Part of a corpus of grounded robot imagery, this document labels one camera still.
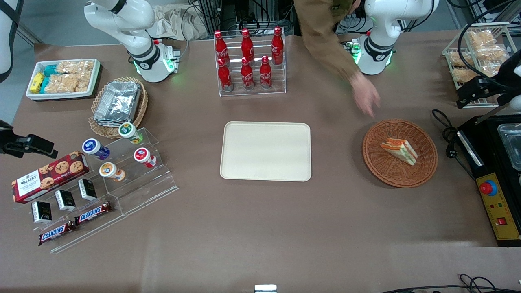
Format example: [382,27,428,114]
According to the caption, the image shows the metal appliance lid bar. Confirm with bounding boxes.
[474,104,509,125]

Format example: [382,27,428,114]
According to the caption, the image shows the orange cap yogurt bottle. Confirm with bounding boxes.
[99,162,126,182]

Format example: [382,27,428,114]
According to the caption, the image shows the small black chocolate box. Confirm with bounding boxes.
[78,178,98,201]
[54,189,77,212]
[31,201,53,224]

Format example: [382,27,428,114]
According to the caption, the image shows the cream plastic serving tray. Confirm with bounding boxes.
[219,121,313,182]

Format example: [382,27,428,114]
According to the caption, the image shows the light oval wicker basket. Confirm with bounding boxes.
[88,76,149,140]

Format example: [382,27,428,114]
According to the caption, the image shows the black power cable with plug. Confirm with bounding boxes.
[431,109,477,180]

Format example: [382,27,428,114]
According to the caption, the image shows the blue cap yogurt bottle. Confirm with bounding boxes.
[81,138,111,160]

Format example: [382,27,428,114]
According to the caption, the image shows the bagged rice cracker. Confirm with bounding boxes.
[467,30,497,48]
[451,67,473,84]
[45,74,80,94]
[474,44,509,62]
[75,72,93,93]
[56,60,95,75]
[449,50,473,68]
[481,62,503,79]

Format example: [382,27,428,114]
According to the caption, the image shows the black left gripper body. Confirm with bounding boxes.
[467,76,510,103]

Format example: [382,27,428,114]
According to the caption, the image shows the black cables on table edge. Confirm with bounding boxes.
[379,273,521,293]

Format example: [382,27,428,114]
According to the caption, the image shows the crumpled beige bag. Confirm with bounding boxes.
[147,3,209,41]

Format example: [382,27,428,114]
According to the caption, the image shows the person's bare hand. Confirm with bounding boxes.
[350,72,381,119]

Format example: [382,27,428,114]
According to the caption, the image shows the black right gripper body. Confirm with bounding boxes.
[0,120,31,158]

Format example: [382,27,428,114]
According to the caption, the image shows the brown round wicker basket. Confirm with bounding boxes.
[362,118,439,189]

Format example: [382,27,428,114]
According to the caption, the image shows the white wire shelf rack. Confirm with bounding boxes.
[442,21,521,109]

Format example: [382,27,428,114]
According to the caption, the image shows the forearm in brown sleeve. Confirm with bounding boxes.
[293,0,363,83]

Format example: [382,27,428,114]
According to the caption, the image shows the white rectangular snack tray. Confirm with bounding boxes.
[25,58,101,101]

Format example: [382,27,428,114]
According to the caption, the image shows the red cap yogurt bottle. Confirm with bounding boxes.
[133,147,158,168]

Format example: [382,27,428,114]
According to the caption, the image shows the clear plastic container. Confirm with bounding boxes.
[496,123,521,172]

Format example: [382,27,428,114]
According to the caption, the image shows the clear acrylic stepped stand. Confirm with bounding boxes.
[98,127,180,217]
[14,171,127,254]

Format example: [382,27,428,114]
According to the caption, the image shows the red Walkers cookie box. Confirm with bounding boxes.
[11,151,90,204]

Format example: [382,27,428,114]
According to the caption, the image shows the red emergency stop button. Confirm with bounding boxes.
[479,179,498,197]

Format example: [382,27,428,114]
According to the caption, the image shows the black appliance with yellow panel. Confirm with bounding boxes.
[456,114,521,248]

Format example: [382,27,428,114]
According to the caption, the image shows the Snickers chocolate bar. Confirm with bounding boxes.
[74,202,113,226]
[38,221,77,246]

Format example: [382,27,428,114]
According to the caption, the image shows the yellow snack pack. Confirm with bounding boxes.
[30,72,45,94]

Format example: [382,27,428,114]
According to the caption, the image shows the red cola bottle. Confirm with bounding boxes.
[241,28,255,61]
[271,26,285,66]
[259,55,273,90]
[217,58,234,92]
[240,57,255,91]
[214,30,229,66]

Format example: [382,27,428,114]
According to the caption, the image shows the clear acrylic bottle rack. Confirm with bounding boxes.
[214,28,287,98]

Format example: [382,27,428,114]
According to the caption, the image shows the stack of foil containers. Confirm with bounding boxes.
[93,80,142,128]

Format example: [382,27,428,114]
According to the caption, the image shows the green cap yogurt bottle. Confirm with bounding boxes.
[118,122,144,145]

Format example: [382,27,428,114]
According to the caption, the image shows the triangular sandwich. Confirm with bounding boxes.
[380,138,419,166]

